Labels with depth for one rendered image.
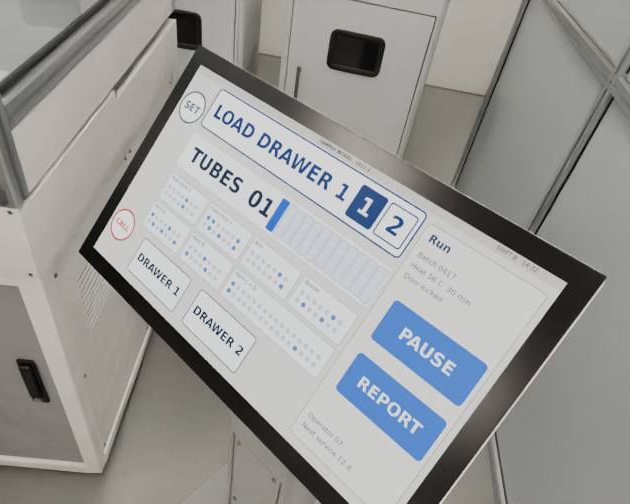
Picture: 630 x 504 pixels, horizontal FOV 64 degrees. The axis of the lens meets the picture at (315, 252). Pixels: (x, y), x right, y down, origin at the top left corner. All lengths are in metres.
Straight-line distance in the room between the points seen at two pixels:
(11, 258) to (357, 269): 0.60
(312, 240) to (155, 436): 1.20
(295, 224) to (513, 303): 0.22
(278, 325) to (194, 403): 1.18
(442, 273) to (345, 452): 0.19
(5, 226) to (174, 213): 0.33
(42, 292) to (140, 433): 0.78
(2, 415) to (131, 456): 0.39
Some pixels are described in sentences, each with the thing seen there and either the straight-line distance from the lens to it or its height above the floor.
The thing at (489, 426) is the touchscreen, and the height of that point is 1.08.
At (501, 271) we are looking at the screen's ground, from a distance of 0.46.
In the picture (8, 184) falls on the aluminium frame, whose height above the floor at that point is 0.99.
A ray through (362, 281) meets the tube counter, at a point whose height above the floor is 1.11.
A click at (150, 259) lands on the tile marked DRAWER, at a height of 1.01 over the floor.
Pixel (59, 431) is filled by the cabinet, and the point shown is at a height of 0.26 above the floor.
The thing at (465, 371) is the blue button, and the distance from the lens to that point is 0.46.
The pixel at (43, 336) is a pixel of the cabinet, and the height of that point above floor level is 0.64.
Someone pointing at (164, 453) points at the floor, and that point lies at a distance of 1.61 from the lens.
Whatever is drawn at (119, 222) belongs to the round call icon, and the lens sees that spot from 0.68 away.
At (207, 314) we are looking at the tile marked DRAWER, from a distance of 0.57.
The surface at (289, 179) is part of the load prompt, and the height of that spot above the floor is 1.14.
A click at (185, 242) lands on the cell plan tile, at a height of 1.04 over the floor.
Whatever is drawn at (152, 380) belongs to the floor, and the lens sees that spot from 1.74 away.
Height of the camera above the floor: 1.44
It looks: 42 degrees down
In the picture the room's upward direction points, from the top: 11 degrees clockwise
